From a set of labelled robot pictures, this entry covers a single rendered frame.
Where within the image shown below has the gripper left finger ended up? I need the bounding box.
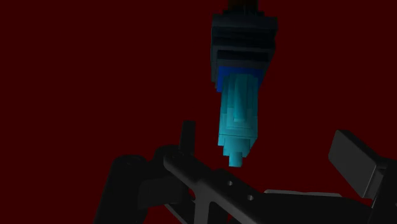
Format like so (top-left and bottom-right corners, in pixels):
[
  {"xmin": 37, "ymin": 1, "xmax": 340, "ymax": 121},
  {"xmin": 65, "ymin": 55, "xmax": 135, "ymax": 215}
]
[{"xmin": 93, "ymin": 120, "xmax": 197, "ymax": 224}]

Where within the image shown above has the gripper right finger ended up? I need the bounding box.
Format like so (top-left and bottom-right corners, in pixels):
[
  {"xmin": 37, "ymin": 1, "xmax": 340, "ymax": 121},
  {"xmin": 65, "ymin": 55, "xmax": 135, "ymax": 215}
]
[{"xmin": 328, "ymin": 129, "xmax": 397, "ymax": 224}]

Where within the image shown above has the teal and black blocky tool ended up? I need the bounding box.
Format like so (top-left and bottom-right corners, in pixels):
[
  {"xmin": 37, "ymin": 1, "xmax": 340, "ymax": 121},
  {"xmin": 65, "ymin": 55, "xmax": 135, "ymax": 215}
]
[{"xmin": 210, "ymin": 0, "xmax": 279, "ymax": 168}]

